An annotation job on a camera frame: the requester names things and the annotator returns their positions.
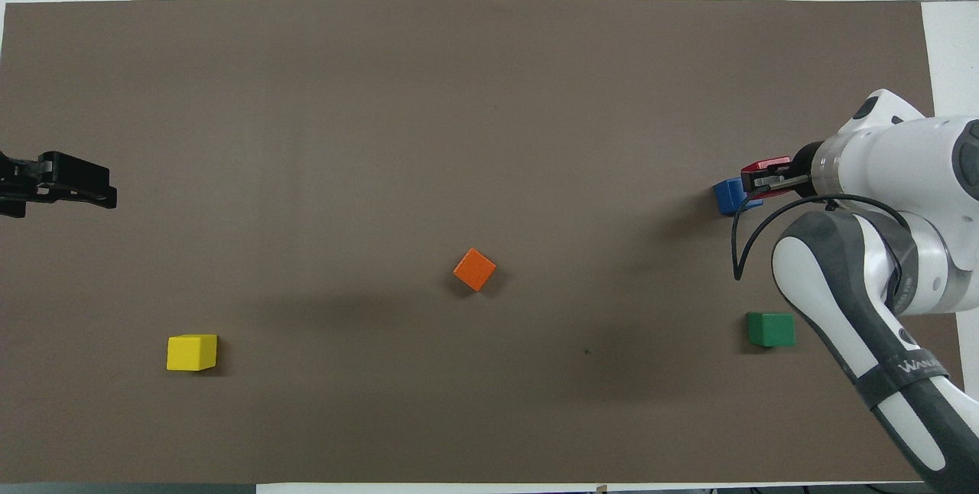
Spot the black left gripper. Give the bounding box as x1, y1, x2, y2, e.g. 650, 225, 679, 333
0, 151, 118, 218

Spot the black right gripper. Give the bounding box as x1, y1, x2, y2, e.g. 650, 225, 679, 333
740, 141, 825, 198

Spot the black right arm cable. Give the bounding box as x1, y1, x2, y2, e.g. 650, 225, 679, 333
731, 194, 911, 281

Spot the yellow wooden block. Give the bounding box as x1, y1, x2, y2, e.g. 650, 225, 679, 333
167, 334, 219, 372

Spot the blue wooden block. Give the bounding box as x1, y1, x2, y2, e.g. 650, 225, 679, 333
713, 177, 764, 216

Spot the orange wooden block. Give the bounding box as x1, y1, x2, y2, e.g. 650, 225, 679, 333
453, 248, 497, 293

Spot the green wooden block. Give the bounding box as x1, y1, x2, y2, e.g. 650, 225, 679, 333
746, 312, 796, 348

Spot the brown table mat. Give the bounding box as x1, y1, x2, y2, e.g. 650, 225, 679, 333
0, 0, 964, 486

